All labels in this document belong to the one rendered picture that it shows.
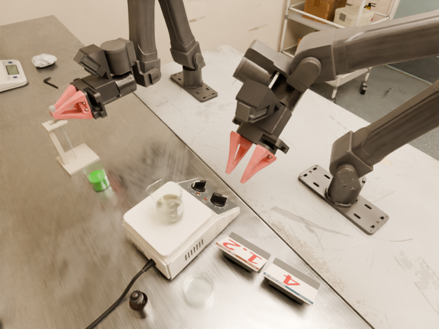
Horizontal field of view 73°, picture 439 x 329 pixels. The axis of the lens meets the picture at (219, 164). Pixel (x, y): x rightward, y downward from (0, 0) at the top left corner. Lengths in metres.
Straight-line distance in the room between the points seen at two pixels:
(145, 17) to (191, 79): 0.28
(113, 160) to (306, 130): 0.53
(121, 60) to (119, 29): 1.24
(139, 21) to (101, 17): 1.16
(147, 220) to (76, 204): 0.23
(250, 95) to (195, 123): 0.44
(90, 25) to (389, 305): 1.80
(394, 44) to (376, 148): 0.18
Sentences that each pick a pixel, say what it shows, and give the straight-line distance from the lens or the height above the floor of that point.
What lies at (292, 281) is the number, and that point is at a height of 0.92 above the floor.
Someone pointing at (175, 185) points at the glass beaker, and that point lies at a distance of 0.51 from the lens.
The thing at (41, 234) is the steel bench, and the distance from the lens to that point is 0.72.
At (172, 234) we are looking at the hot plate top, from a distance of 0.52.
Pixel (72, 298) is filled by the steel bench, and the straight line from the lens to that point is 0.62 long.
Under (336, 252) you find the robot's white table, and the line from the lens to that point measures 0.64.
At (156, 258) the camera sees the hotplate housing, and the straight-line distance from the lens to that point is 0.54.
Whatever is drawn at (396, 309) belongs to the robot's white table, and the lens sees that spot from 0.64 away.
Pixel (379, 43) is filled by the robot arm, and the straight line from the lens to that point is 0.50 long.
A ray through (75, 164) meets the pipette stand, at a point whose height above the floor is 0.91.
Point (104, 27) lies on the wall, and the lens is 1.95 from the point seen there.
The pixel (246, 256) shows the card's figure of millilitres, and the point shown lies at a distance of 0.57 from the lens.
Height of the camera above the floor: 1.43
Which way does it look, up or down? 46 degrees down
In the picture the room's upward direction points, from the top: straight up
